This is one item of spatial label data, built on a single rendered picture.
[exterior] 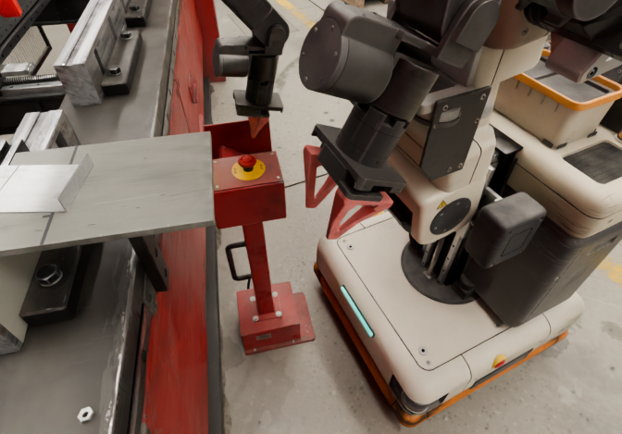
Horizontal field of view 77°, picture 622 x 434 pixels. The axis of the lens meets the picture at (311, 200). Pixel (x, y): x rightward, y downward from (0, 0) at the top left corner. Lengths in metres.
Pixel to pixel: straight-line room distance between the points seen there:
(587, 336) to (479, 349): 0.62
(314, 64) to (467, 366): 1.01
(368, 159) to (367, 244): 0.98
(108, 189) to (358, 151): 0.32
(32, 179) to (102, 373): 0.26
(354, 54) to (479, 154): 0.50
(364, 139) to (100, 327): 0.40
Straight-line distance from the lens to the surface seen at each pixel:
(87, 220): 0.52
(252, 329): 1.37
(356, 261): 1.31
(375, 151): 0.39
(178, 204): 0.49
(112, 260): 0.64
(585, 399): 1.65
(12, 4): 0.63
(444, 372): 1.19
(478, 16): 0.36
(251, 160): 0.84
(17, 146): 0.69
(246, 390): 1.43
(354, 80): 0.33
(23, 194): 0.59
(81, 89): 0.99
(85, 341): 0.58
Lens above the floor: 1.33
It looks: 45 degrees down
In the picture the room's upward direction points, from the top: straight up
